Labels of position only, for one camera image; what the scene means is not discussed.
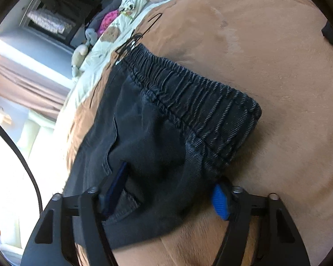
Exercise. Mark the pink curtain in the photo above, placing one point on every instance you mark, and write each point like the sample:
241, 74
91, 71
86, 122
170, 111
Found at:
31, 89

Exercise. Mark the cream bed sheet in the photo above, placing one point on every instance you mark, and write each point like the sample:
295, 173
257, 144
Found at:
90, 73

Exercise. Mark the floral hanging garment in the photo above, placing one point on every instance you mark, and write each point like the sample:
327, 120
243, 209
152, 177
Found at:
48, 21

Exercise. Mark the pink plush item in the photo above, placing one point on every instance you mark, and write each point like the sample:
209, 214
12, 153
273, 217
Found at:
106, 21

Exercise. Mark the dark denim pants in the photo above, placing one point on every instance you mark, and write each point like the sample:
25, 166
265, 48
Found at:
176, 129

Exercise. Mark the brown bed blanket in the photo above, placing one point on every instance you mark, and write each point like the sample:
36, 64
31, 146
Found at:
274, 51

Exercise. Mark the beige plush toy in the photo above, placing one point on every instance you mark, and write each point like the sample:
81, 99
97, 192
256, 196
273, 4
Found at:
78, 58

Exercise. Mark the grey plush toy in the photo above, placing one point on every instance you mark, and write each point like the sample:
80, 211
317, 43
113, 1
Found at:
91, 37

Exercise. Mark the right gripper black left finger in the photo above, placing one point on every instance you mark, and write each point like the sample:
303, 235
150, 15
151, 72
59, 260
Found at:
53, 239

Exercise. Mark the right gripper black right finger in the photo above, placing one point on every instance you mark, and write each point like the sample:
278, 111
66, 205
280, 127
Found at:
261, 222

